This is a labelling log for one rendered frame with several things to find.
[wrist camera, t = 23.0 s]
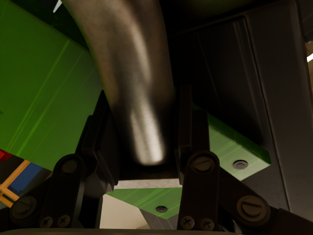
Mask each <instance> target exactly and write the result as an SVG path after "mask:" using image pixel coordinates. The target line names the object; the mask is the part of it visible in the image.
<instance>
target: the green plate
mask: <svg viewBox="0 0 313 235"><path fill-rule="evenodd" d="M102 90H103V87H102V84H101V81H100V78H99V76H98V73H97V70H96V68H95V64H94V62H93V59H92V56H91V53H90V50H89V48H88V46H87V44H86V41H85V39H84V37H83V35H82V33H81V31H80V30H79V28H78V26H77V24H76V22H75V21H74V19H73V18H72V16H71V15H70V13H69V12H68V10H67V9H66V8H65V6H64V5H63V3H61V5H60V6H59V7H58V9H57V10H56V11H55V12H52V11H51V10H49V9H48V8H46V7H45V6H43V5H42V4H40V3H39V2H37V1H35V0H0V149H1V150H4V151H6V152H8V153H10V154H13V155H15V156H17V157H20V158H22V159H25V160H27V161H29V162H32V163H34V164H36V165H39V166H41V167H44V168H46V169H48V170H50V171H53V170H54V167H55V165H56V163H57V162H58V160H60V159H61V158H62V157H64V156H66V155H68V154H74V153H75V151H76V148H77V145H78V142H79V140H80V137H81V134H82V131H83V128H84V126H85V123H86V121H87V118H88V116H89V115H93V113H94V110H95V107H96V104H97V101H98V98H99V95H100V93H101V91H102ZM208 123H209V137H210V151H211V152H213V153H215V154H216V155H217V157H218V158H219V162H220V167H222V168H223V169H225V170H226V171H227V172H228V173H230V174H231V175H233V176H234V177H235V178H237V179H238V180H239V181H242V180H244V179H246V178H248V177H250V176H251V175H253V174H255V173H257V172H259V171H261V170H263V169H265V168H267V167H269V166H270V165H271V164H272V162H271V158H270V154H269V152H268V151H267V150H266V149H264V148H262V147H261V146H259V145H258V144H256V143H254V142H253V141H251V140H250V139H249V138H247V137H245V136H244V135H242V134H241V133H239V132H238V131H236V130H235V129H233V128H231V127H230V126H228V125H227V124H225V123H224V122H222V121H221V120H219V119H218V118H216V117H214V116H213V115H211V114H210V113H208ZM106 194H107V195H109V196H112V197H114V198H116V199H119V200H121V201H123V202H126V203H128V204H131V205H133V206H135V207H137V208H140V209H142V210H144V211H147V212H149V213H151V214H154V215H156V216H159V217H161V218H163V219H166V220H167V219H169V218H171V217H173V216H175V215H177V214H178V213H179V209H180V202H181V196H182V187H165V188H126V189H114V191H113V192H106Z"/></svg>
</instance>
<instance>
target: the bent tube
mask: <svg viewBox="0 0 313 235"><path fill-rule="evenodd" d="M60 1H61V2H62V3H63V5H64V6H65V8H66V9H67V10H68V12H69V13H70V15H71V16H72V18H73V19H74V21H75V22H76V24H77V26H78V28H79V30H80V31H81V33H82V35H83V37H84V39H85V41H86V44H87V46H88V48H89V50H90V53H91V56H92V59H93V62H94V64H95V68H96V70H97V73H98V76H99V78H100V81H101V84H102V87H103V90H104V93H105V96H106V99H107V101H108V104H109V107H110V110H111V113H112V116H113V119H114V121H115V124H116V127H117V130H118V133H119V136H120V138H121V141H122V144H123V147H124V150H125V152H124V156H123V161H122V167H121V172H120V177H119V181H118V185H117V186H114V189H126V188H165V187H182V185H180V184H179V178H178V173H177V165H176V159H175V154H174V146H173V138H174V122H175V105H176V98H175V91H174V84H173V77H172V70H171V63H170V54H169V47H168V40H167V34H166V28H165V23H164V18H163V13H162V9H161V6H160V3H159V0H60Z"/></svg>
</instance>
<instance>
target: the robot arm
mask: <svg viewBox="0 0 313 235"><path fill-rule="evenodd" d="M173 146H174V154H175V159H176V165H177V173H178V178H179V184H180V185H182V196H181V202H180V209H179V216H178V222H177V229H176V230H160V229H111V228H100V221H101V213H102V203H103V195H105V194H106V192H113V191H114V186H117V185H118V181H119V177H120V172H121V167H122V161H123V156H124V152H125V150H124V147H123V144H122V141H121V138H120V136H119V133H118V130H117V127H116V124H115V121H114V119H113V116H112V113H111V110H110V107H109V104H108V101H107V99H106V96H105V93H104V90H102V91H101V93H100V95H99V98H98V101H97V104H96V107H95V110H94V113H93V115H89V116H88V118H87V121H86V123H85V126H84V128H83V131H82V134H81V137H80V140H79V142H78V145H77V148H76V151H75V153H74V154H68V155H66V156H64V157H62V158H61V159H60V160H58V162H57V163H56V165H55V167H54V170H53V174H52V176H51V177H49V178H48V179H46V180H45V181H44V182H42V183H41V184H39V185H38V186H36V187H35V188H33V189H32V190H30V191H29V192H27V193H26V194H24V195H23V196H21V197H20V198H19V199H18V200H16V201H15V202H14V204H13V205H12V206H11V208H8V207H5V208H3V209H1V210H0V235H313V222H312V221H310V220H307V219H305V218H303V217H300V216H298V215H296V214H293V213H291V212H289V211H286V210H284V209H282V208H279V209H276V208H274V207H272V206H269V205H268V203H267V201H266V200H265V199H264V198H263V197H261V196H260V195H259V194H257V193H256V192H254V191H253V190H252V189H250V188H249V187H248V186H246V185H245V184H244V183H242V182H241V181H239V180H238V179H237V178H235V177H234V176H233V175H231V174H230V173H228V172H227V171H226V170H225V169H223V168H222V167H220V162H219V158H218V157H217V155H216V154H215V153H213V152H211V151H210V137H209V123H208V109H199V110H194V109H193V99H192V88H191V84H181V85H180V88H177V89H176V105H175V122H174V138H173ZM219 226H220V227H221V228H222V229H223V230H225V231H226V232H219V231H218V227H219Z"/></svg>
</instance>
